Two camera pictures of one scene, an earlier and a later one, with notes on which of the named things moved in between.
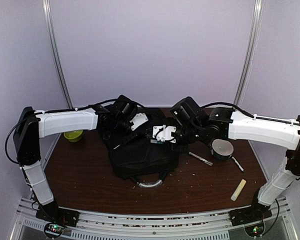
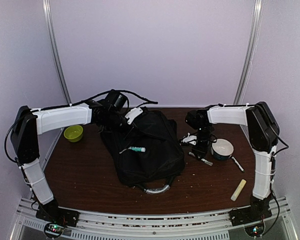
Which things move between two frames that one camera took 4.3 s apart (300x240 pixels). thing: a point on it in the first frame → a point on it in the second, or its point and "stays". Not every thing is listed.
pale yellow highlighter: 238,189 stays
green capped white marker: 200,158 stays
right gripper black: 180,148 → 202,151
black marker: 238,164 stays
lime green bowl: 73,136 stays
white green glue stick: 155,141 → 142,149
